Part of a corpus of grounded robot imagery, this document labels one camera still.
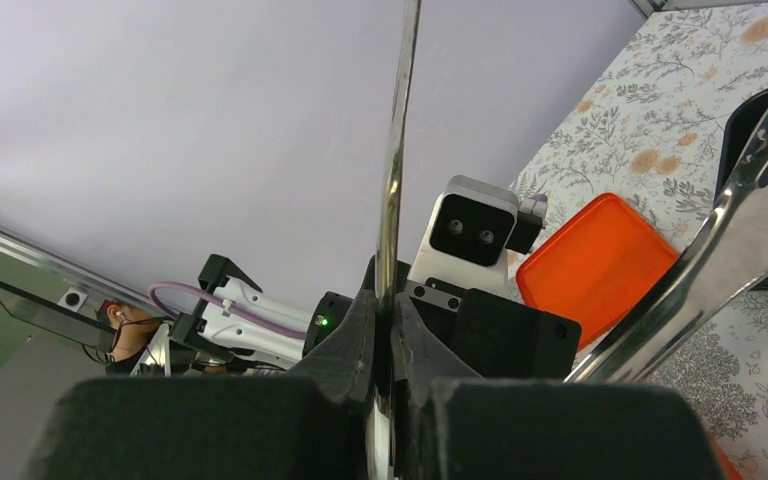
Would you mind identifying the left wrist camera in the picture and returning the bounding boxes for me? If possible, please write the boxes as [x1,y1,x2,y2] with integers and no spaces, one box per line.
[407,175,548,298]

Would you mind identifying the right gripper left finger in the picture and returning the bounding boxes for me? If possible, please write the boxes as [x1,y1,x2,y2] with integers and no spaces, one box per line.
[23,376,366,479]

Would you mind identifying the black tray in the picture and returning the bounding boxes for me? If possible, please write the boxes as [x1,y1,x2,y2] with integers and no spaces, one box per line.
[704,88,768,291]

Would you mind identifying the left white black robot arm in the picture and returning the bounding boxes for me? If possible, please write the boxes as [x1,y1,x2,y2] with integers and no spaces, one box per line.
[170,254,582,379]

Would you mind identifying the floral table mat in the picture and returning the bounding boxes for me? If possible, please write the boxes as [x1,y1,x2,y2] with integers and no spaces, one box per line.
[511,3,768,479]

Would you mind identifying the white metal tongs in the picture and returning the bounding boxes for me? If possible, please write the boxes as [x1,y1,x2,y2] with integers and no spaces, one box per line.
[374,1,747,479]

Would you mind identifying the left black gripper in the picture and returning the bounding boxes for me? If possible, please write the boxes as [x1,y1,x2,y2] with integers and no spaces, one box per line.
[289,262,582,389]

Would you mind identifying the orange box lid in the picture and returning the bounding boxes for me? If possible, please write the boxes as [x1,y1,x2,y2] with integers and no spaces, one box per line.
[515,193,678,350]

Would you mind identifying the orange chocolate box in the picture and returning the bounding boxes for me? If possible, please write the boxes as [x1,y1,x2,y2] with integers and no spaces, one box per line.
[708,436,743,480]

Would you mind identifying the person at desk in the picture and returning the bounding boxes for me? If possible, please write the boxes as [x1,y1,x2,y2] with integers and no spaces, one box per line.
[96,300,165,376]

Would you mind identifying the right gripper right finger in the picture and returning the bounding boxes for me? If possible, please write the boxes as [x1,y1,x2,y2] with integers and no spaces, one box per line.
[417,380,725,479]

